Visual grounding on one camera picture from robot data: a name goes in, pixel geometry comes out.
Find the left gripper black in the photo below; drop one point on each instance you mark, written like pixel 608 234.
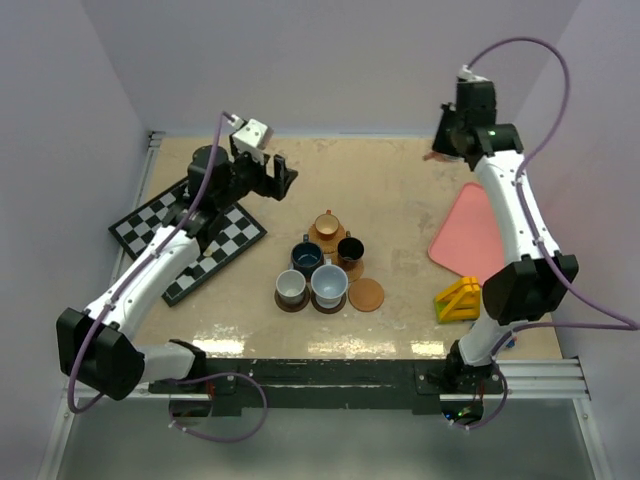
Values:
pixel 276 186

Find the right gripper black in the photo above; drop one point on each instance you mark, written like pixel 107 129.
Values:
pixel 440 144

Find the pink cup gold inside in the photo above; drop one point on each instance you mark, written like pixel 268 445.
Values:
pixel 326 225

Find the dark blue cup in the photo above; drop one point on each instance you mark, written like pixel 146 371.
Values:
pixel 306 257

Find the scalloped light cork coaster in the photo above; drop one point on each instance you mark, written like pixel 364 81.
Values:
pixel 328 245

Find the black cup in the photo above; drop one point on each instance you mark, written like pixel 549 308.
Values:
pixel 350 250

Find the grey white cup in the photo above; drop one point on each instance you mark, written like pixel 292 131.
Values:
pixel 439 157
pixel 290 283

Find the large white mug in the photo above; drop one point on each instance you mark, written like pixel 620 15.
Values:
pixel 329 282

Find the round light cork coaster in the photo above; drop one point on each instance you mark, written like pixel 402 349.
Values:
pixel 354 271

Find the dark brown wooden coaster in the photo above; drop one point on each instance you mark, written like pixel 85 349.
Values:
pixel 292 305

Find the light orange wooden coaster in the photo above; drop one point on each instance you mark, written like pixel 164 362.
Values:
pixel 366 295

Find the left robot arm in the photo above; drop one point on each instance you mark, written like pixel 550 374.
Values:
pixel 96 345

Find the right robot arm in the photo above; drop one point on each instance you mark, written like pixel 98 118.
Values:
pixel 527 287

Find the black white chessboard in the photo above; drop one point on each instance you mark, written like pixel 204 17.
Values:
pixel 239 233

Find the pink tray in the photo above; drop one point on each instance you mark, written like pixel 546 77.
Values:
pixel 468 243

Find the yellow green wooden block toy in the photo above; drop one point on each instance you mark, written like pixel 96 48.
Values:
pixel 459 302

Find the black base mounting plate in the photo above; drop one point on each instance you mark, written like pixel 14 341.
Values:
pixel 387 384

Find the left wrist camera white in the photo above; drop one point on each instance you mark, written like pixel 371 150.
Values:
pixel 249 136

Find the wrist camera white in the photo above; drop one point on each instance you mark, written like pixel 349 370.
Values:
pixel 466 75
pixel 249 136

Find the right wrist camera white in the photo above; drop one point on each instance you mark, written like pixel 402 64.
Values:
pixel 466 75

